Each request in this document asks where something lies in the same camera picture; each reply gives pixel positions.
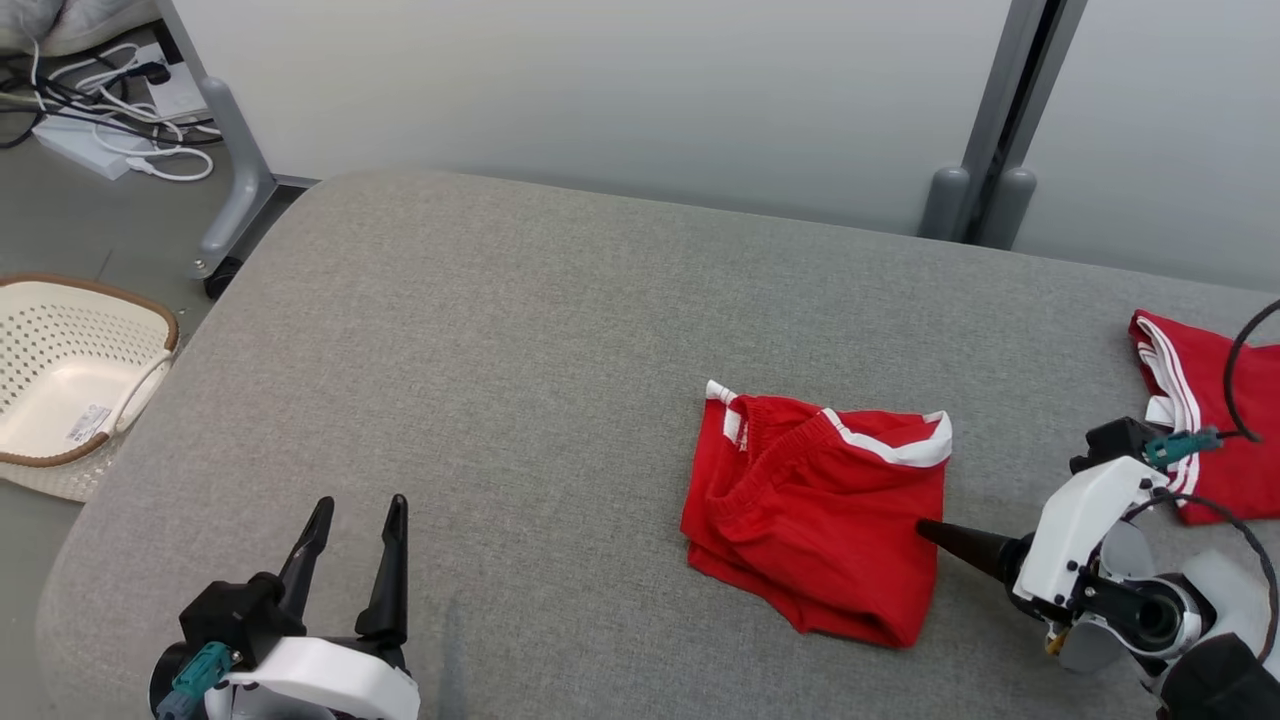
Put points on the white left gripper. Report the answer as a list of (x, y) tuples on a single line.
[(340, 672)]

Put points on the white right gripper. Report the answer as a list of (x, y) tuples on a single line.
[(1075, 530)]

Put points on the red Bulls shorts white trim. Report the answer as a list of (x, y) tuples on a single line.
[(830, 530)]

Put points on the red white Bulls jersey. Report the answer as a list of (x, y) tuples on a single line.
[(1230, 400)]

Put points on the cream laundry basket brown rim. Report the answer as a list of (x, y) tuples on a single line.
[(60, 390)]

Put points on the grey metal desk leg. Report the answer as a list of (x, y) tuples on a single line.
[(235, 170)]

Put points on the white power strip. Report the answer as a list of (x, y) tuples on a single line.
[(85, 145)]

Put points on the grey cushion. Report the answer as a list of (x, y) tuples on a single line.
[(70, 20)]

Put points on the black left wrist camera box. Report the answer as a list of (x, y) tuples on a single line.
[(235, 610)]

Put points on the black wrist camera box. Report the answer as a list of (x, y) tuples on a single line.
[(1115, 440), (235, 610)]

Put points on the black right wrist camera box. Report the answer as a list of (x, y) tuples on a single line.
[(1115, 440)]

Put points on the grey partition post rounded feet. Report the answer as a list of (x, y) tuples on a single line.
[(1005, 120)]

